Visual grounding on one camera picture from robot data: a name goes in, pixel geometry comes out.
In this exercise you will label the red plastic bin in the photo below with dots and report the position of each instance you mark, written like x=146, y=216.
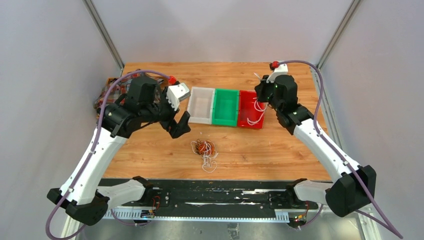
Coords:
x=250, y=113

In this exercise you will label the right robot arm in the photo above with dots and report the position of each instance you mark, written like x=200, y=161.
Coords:
x=351, y=184

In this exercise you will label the wooden tray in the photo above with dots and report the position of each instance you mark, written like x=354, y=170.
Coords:
x=106, y=99

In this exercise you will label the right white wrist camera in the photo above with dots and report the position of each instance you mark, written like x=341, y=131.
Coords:
x=278, y=70

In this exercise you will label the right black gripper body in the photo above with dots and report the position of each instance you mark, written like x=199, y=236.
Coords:
x=265, y=93

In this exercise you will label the green plastic bin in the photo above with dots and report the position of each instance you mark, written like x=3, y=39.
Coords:
x=225, y=107

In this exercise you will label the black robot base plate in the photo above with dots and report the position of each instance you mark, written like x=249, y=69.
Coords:
x=216, y=200

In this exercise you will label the aluminium frame rail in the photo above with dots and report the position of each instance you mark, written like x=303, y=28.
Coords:
x=203, y=200

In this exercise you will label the plaid flannel shirt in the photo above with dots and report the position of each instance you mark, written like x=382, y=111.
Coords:
x=112, y=94

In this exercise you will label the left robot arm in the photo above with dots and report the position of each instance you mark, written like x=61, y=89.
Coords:
x=145, y=103

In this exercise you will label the white plastic bin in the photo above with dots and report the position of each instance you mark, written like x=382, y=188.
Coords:
x=200, y=105

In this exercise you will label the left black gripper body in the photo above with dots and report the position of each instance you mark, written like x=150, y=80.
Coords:
x=162, y=112

